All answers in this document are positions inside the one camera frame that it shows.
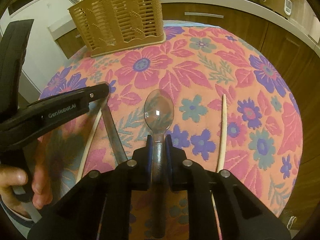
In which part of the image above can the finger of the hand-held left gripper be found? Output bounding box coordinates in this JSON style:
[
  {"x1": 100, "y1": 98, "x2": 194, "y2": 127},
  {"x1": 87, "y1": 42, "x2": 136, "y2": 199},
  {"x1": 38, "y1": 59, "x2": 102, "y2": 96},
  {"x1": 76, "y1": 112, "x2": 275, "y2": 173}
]
[
  {"x1": 0, "y1": 19, "x2": 34, "y2": 120},
  {"x1": 62, "y1": 84, "x2": 110, "y2": 105}
]

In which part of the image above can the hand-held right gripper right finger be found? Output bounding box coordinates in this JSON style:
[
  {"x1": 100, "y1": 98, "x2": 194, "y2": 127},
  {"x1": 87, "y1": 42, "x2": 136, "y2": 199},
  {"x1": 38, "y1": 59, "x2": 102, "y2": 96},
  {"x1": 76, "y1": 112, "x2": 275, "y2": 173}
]
[{"x1": 166, "y1": 135, "x2": 292, "y2": 240}]

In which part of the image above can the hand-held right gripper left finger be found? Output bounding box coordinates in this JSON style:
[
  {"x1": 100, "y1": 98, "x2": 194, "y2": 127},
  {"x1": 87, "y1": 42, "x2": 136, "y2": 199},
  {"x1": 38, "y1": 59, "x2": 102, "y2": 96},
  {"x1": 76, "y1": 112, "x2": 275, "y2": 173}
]
[{"x1": 27, "y1": 135, "x2": 153, "y2": 240}]

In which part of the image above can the metal table knife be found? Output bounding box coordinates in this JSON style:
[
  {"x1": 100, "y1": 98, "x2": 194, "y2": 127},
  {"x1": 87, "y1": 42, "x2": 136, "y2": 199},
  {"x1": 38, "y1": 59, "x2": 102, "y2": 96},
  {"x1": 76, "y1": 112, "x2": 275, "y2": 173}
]
[{"x1": 101, "y1": 100, "x2": 128, "y2": 167}]

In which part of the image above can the metal spoon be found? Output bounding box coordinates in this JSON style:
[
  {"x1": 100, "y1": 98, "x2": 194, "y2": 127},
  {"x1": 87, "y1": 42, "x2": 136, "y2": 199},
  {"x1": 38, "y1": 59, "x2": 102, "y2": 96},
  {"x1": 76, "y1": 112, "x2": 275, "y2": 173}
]
[{"x1": 144, "y1": 89, "x2": 175, "y2": 239}]

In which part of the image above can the tan plastic utensil basket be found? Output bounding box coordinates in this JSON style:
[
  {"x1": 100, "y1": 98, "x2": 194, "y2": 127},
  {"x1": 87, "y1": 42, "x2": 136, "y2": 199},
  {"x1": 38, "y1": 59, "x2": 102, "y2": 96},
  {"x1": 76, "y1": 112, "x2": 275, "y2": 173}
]
[{"x1": 68, "y1": 0, "x2": 167, "y2": 58}]

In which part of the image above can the person's left hand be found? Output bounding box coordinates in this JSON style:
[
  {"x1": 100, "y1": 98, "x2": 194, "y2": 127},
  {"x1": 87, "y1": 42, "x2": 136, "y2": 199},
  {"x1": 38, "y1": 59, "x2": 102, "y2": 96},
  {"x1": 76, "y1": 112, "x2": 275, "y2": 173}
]
[{"x1": 0, "y1": 132, "x2": 54, "y2": 209}]

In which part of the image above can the white shelf unit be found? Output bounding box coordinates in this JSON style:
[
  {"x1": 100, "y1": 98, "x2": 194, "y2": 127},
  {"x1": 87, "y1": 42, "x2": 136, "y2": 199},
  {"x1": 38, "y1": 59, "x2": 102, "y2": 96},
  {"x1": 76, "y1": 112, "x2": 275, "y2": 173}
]
[{"x1": 0, "y1": 0, "x2": 85, "y2": 98}]

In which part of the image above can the floral tablecloth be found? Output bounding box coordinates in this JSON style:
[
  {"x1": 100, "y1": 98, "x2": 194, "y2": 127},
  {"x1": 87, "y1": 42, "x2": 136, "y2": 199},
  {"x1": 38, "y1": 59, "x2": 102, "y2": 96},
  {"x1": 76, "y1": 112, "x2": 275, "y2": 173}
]
[{"x1": 37, "y1": 21, "x2": 304, "y2": 240}]

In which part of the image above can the long metal cabinet handle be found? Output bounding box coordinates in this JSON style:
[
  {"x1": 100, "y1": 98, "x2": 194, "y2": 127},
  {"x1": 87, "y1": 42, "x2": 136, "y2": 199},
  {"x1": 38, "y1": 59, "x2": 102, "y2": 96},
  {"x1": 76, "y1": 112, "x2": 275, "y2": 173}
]
[{"x1": 184, "y1": 12, "x2": 224, "y2": 19}]

